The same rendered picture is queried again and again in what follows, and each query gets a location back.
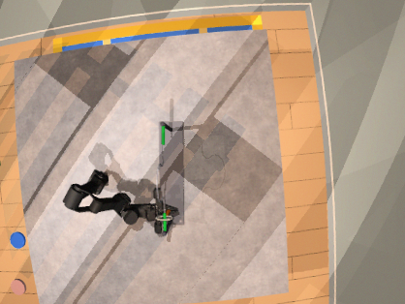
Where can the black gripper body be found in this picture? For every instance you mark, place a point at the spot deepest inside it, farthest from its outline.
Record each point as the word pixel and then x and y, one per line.
pixel 157 224

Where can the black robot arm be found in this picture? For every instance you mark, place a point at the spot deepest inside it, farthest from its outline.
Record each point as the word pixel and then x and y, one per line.
pixel 120 203

